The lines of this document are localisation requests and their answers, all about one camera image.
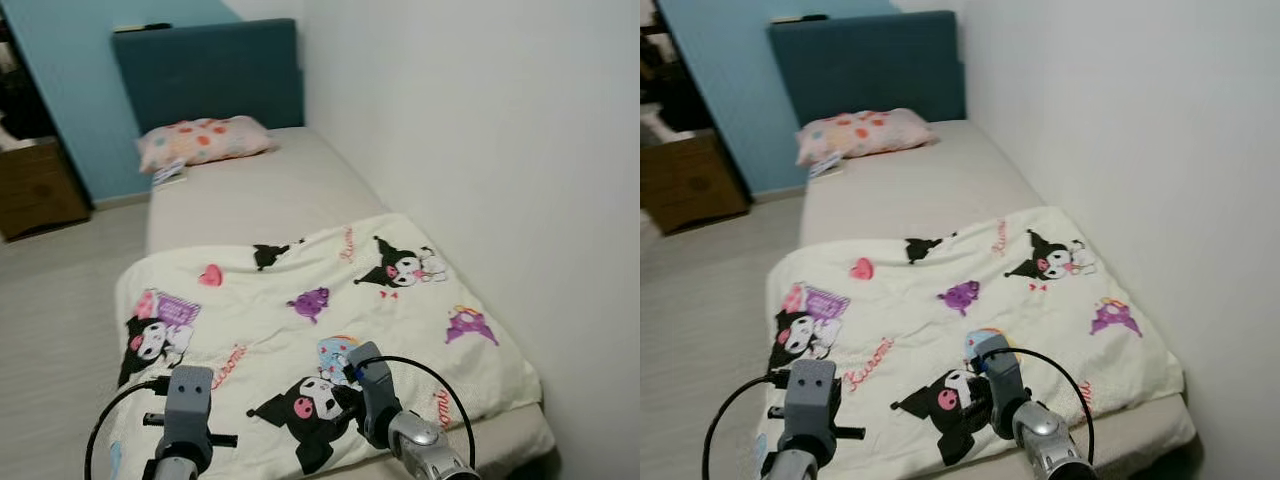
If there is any pink patterned pillow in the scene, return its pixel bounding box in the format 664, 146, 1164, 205
135, 114, 280, 175
794, 107, 942, 168

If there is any cream cartoon print blanket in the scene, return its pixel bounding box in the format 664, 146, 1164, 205
764, 205, 1187, 480
107, 211, 544, 480

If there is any brown cardboard box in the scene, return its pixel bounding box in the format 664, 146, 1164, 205
0, 135, 92, 242
640, 129, 752, 237

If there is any mattress with beige sheet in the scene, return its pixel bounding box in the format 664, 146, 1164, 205
797, 119, 1198, 477
145, 124, 557, 473

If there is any blue fabric headboard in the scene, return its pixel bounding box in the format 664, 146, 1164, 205
111, 18, 306, 137
766, 10, 968, 130

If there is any black door frame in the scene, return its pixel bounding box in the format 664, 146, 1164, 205
650, 0, 757, 203
0, 8, 97, 213

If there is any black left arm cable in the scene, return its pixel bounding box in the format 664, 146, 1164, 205
83, 375, 172, 480
700, 369, 792, 480

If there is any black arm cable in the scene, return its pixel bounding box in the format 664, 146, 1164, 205
344, 354, 478, 472
83, 375, 172, 480
974, 346, 1097, 467
700, 369, 792, 480

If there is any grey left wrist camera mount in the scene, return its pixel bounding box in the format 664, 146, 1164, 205
162, 364, 216, 448
782, 359, 840, 443

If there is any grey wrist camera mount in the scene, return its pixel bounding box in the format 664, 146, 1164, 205
345, 340, 404, 448
782, 359, 840, 443
974, 334, 1032, 438
162, 364, 216, 448

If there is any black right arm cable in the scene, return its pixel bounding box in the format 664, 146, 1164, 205
344, 354, 478, 472
974, 346, 1097, 467

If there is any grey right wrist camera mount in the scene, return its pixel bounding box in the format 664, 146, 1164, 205
345, 340, 404, 448
974, 334, 1032, 438

